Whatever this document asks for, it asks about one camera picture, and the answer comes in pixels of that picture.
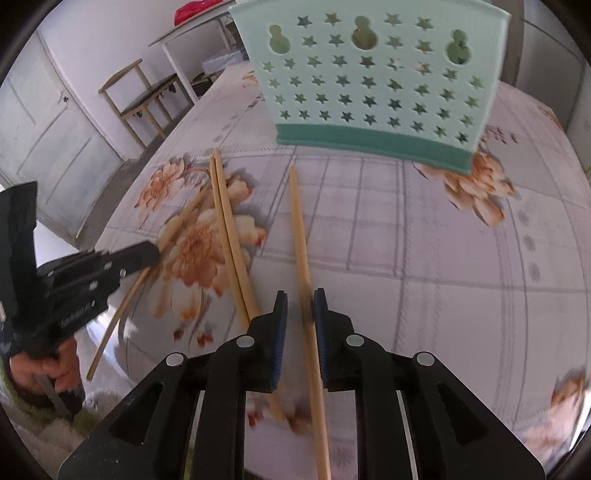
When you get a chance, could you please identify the white side table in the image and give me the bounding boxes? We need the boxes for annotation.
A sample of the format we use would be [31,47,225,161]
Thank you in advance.
[148,0,245,102]

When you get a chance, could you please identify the person's left hand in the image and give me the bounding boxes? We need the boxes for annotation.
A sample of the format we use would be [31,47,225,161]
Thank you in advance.
[9,342,86,407]

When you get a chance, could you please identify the red bag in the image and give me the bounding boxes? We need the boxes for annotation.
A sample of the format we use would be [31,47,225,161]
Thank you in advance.
[174,0,218,26]

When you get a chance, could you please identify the floral tablecloth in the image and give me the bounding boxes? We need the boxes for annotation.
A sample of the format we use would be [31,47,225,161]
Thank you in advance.
[95,60,591,480]

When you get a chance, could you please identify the white bag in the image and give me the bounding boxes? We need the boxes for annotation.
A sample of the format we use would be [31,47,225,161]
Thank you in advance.
[202,50,245,77]

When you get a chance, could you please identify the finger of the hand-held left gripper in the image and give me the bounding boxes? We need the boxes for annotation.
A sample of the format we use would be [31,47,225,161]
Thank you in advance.
[102,242,162,280]

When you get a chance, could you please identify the wooden chair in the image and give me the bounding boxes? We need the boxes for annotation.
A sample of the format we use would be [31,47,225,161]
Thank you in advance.
[98,59,195,149]

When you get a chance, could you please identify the mint green utensil holder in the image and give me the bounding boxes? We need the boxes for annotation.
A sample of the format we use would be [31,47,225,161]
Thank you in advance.
[229,0,512,175]

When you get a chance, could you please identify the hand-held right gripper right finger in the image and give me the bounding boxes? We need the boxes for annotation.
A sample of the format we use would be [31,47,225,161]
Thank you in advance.
[311,288,546,480]

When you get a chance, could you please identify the white door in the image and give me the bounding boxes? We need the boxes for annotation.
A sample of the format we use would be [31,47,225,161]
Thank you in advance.
[0,32,125,245]

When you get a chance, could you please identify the grey refrigerator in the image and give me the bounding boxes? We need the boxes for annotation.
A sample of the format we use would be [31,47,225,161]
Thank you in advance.
[512,0,591,139]

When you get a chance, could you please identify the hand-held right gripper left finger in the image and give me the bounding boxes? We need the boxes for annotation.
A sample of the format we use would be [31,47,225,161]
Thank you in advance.
[58,290,288,480]

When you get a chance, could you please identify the wooden chopstick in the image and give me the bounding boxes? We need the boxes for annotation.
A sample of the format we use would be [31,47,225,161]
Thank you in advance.
[213,148,262,321]
[209,156,252,326]
[288,166,332,480]
[87,185,213,381]

